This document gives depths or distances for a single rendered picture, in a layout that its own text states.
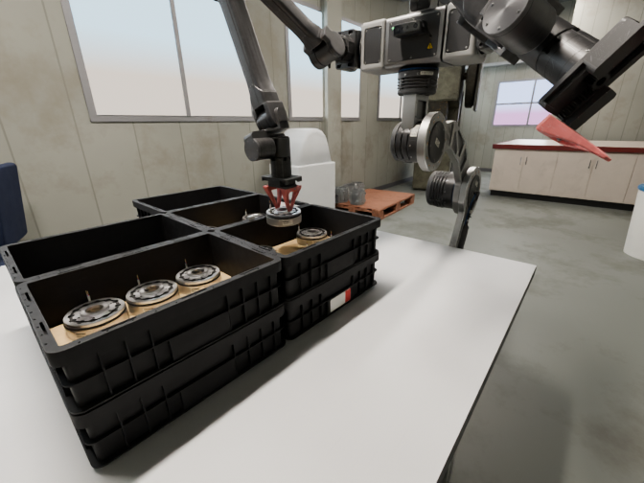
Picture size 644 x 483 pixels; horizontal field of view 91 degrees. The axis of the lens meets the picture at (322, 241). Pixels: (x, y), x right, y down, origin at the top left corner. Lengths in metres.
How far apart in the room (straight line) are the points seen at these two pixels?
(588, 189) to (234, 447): 5.83
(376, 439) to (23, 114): 2.89
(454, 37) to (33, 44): 2.67
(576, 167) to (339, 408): 5.63
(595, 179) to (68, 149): 6.20
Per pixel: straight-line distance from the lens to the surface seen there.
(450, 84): 6.19
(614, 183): 6.05
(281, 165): 0.88
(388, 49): 1.26
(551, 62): 0.52
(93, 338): 0.55
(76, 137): 3.09
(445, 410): 0.70
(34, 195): 3.06
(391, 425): 0.65
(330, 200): 3.83
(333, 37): 1.21
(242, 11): 1.00
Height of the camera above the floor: 1.20
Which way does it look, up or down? 20 degrees down
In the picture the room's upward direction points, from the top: 1 degrees counter-clockwise
